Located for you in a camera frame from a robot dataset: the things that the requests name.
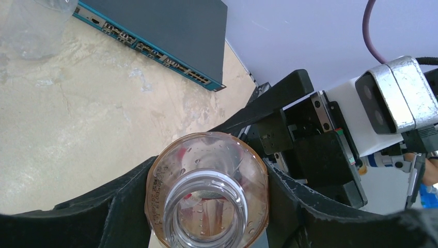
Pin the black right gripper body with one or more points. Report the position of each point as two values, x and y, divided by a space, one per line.
310 142

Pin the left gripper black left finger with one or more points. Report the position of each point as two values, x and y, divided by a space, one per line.
111 215

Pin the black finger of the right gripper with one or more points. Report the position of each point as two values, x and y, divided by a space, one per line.
288 90

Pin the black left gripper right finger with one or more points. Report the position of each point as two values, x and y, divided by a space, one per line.
302 215

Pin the tea bottle with yellow-red label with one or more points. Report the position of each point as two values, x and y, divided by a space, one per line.
207 189

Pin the clear plastic bottle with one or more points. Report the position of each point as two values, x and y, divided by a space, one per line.
34 29

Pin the dark blue network switch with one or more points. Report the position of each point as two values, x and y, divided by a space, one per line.
188 37

